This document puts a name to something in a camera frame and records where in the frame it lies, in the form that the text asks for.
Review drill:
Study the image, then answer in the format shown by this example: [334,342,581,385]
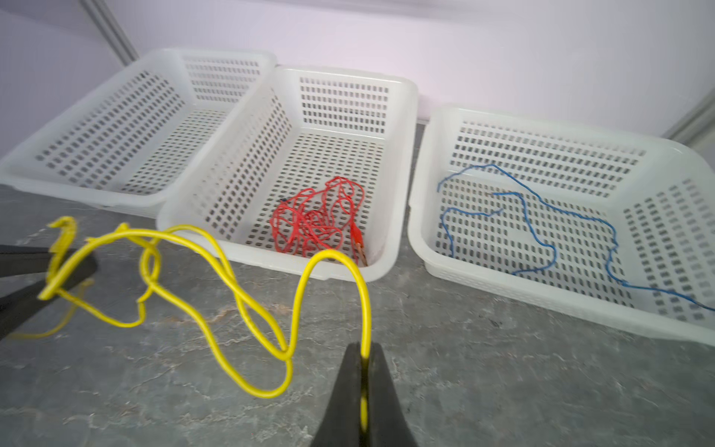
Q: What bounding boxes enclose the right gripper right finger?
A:
[367,343,417,447]

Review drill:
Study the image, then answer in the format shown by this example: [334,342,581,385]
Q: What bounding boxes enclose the red cable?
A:
[269,175,370,266]

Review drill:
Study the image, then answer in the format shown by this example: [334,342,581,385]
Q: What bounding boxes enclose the yellow cable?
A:
[7,216,374,434]

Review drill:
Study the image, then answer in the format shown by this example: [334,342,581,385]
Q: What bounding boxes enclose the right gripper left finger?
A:
[311,343,362,447]

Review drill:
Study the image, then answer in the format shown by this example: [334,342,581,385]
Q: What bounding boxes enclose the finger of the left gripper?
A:
[1,268,97,340]

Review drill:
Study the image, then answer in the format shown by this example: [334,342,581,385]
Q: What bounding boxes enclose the right white plastic basket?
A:
[408,106,714,345]

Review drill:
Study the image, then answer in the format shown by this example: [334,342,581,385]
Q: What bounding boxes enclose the blue cable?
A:
[435,163,715,313]

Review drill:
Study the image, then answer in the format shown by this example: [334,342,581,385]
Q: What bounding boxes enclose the white plastic basket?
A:
[408,106,714,345]
[156,67,419,281]
[1,48,277,218]

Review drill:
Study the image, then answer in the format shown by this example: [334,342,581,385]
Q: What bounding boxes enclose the middle white plastic basket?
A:
[156,67,419,281]

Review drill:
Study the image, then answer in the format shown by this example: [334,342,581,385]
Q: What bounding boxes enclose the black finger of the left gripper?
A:
[0,245,98,279]

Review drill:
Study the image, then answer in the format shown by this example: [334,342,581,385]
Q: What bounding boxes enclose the left white plastic basket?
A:
[1,48,277,218]

